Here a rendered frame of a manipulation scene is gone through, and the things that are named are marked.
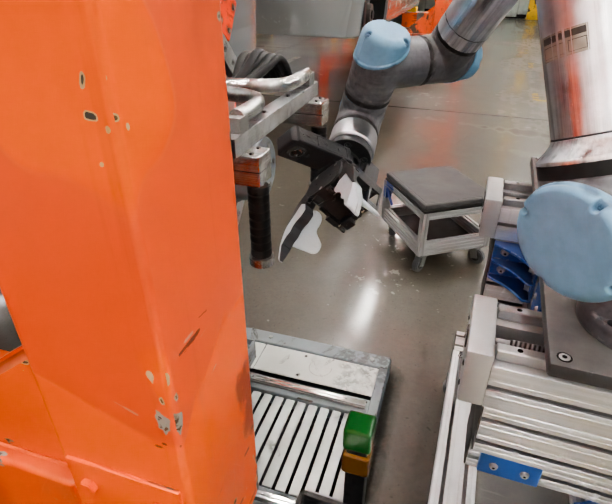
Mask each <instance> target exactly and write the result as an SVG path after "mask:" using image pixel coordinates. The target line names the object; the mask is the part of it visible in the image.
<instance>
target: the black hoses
mask: <svg viewBox="0 0 612 504"><path fill-rule="evenodd" d="M290 75H293V74H292V71H291V68H290V65H289V63H288V61H287V59H286V58H285V57H284V56H283V55H281V54H275V53H271V52H270V53H269V52H267V51H265V50H263V49H260V48H256V49H254V50H253V51H243V52H242V53H240V55H239V56H238V58H237V61H236V64H235V68H234V72H233V75H232V78H255V79H268V78H281V77H287V76H290Z"/></svg>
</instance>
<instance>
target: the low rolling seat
mask: <svg viewBox="0 0 612 504"><path fill-rule="evenodd" d="M485 190H486V189H485V188H483V187H482V186H480V185H479V184H477V183H476V182H474V181H473V180H471V179H470V178H468V177H467V176H465V175H464V174H462V173H461V172H459V171H458V170H457V169H455V168H454V167H452V166H450V165H448V166H439V167H430V168H421V169H412V170H403V171H394V172H388V173H387V177H386V179H384V190H383V202H382V214H381V218H383V220H384V221H385V222H386V223H387V224H388V227H389V235H390V236H394V235H395V234H397V235H398V236H399V237H400V238H401V239H402V240H403V241H404V242H405V243H406V245H407V246H408V247H409V248H410V249H411V250H412V251H413V252H414V253H415V259H414V260H413V263H412V270H413V271H415V272H419V271H421V270H422V268H423V266H424V264H425V260H426V257H427V256H429V255H435V254H441V253H448V252H454V251H460V250H467V249H469V252H468V257H469V259H470V261H471V262H473V263H475V264H479V263H481V262H482V261H483V260H484V258H485V254H484V252H483V251H482V250H481V248H482V247H485V246H489V242H490V238H488V237H481V236H479V235H478V233H479V224H478V223H476V222H475V221H474V220H472V219H471V218H470V217H469V216H467V215H471V214H478V213H481V211H482V204H483V198H484V192H485ZM392 193H393V194H394V195H396V196H397V197H398V198H399V199H400V200H401V201H402V202H403V204H396V205H393V203H392V199H391V197H392ZM390 204H391V205H390Z"/></svg>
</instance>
